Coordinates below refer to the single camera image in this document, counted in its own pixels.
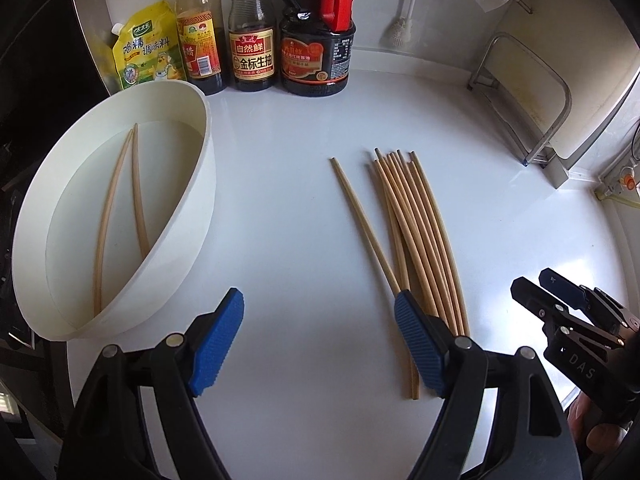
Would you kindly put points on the white oval tray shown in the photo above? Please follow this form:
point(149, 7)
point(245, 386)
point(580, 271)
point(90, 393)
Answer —
point(58, 225)

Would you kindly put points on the gas valve with hose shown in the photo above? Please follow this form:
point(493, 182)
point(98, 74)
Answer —
point(620, 182)

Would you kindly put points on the person's right hand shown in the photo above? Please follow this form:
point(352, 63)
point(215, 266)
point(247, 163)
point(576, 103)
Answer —
point(601, 439)

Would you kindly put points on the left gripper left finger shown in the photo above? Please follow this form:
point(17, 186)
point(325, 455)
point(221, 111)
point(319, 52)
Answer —
point(107, 437)

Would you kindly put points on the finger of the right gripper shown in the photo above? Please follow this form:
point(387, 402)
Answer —
point(601, 309)
point(542, 304)

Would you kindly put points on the white dish brush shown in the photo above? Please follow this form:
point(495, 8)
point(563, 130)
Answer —
point(398, 33)

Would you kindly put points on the white cutting board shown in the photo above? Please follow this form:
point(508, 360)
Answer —
point(592, 48)

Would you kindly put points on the soy sauce bottle yellow cap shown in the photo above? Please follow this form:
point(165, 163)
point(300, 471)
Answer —
point(252, 36)

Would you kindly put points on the large soy sauce jug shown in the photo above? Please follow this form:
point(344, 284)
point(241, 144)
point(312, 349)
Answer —
point(316, 38)

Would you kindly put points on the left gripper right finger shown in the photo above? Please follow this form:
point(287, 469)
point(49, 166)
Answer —
point(529, 436)

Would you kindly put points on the yellow seasoning pouch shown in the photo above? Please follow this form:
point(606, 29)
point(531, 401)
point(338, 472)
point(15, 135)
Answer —
point(147, 47)

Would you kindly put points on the vinegar bottle yellow cap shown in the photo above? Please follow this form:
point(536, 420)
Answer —
point(202, 42)

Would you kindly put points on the metal rack stand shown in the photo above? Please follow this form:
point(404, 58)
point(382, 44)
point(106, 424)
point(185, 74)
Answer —
point(529, 97)

